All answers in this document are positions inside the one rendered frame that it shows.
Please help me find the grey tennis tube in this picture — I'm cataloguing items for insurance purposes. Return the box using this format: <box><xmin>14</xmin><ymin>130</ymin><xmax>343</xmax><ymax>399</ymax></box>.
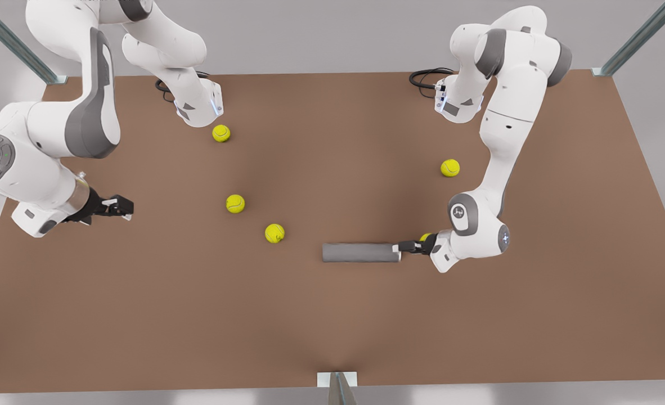
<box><xmin>322</xmin><ymin>242</ymin><xmax>402</xmax><ymax>263</ymax></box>

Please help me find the silver frame post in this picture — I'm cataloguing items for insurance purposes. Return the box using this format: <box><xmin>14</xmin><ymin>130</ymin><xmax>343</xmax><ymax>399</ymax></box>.
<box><xmin>317</xmin><ymin>371</ymin><xmax>359</xmax><ymax>405</ymax></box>
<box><xmin>0</xmin><ymin>0</ymin><xmax>69</xmax><ymax>86</ymax></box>
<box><xmin>591</xmin><ymin>0</ymin><xmax>665</xmax><ymax>78</ymax></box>

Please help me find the black cable loop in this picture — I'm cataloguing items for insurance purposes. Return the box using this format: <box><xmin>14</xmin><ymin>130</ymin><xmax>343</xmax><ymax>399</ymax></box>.
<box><xmin>155</xmin><ymin>71</ymin><xmax>211</xmax><ymax>105</ymax></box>
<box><xmin>409</xmin><ymin>67</ymin><xmax>457</xmax><ymax>100</ymax></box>

